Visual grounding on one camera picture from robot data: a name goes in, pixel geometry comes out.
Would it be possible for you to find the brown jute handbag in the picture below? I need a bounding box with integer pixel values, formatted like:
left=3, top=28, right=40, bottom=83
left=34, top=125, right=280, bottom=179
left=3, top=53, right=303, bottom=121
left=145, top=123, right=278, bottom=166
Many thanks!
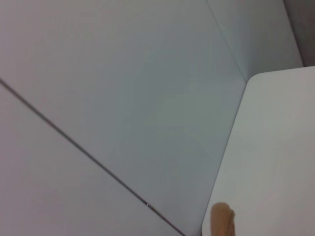
left=211, top=202, right=237, bottom=236

